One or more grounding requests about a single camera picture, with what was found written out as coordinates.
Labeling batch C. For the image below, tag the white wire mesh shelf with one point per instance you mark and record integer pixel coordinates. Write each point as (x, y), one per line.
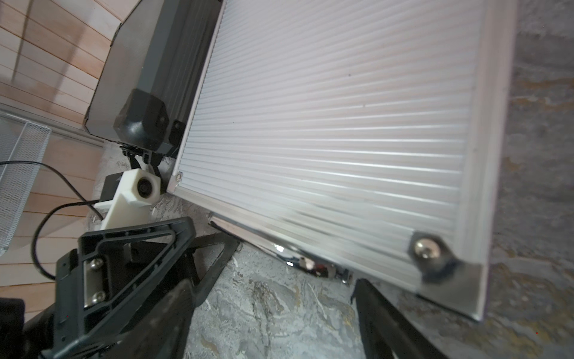
(20, 141)

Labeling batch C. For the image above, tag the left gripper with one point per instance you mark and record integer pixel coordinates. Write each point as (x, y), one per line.
(108, 284)

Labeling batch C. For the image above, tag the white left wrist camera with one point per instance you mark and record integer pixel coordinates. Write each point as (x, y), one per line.
(127, 198)

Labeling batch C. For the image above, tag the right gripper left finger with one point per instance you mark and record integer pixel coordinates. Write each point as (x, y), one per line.
(163, 332)

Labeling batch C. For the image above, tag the silver aluminium poker case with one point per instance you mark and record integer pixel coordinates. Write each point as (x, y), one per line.
(364, 133)

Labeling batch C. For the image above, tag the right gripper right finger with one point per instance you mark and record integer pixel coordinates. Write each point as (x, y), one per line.
(385, 332)

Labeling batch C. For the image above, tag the dark grey poker case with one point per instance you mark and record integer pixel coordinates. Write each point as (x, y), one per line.
(144, 96)

